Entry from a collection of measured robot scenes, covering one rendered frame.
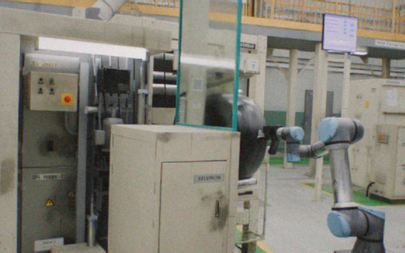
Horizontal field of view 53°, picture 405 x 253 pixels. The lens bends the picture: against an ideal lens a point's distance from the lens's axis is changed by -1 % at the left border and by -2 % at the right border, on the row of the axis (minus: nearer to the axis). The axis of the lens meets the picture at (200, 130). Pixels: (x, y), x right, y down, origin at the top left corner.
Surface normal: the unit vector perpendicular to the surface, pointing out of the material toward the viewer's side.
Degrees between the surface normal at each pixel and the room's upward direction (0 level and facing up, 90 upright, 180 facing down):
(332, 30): 90
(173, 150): 90
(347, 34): 90
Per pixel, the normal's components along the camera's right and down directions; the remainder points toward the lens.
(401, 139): 0.27, 0.06
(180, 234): 0.51, 0.07
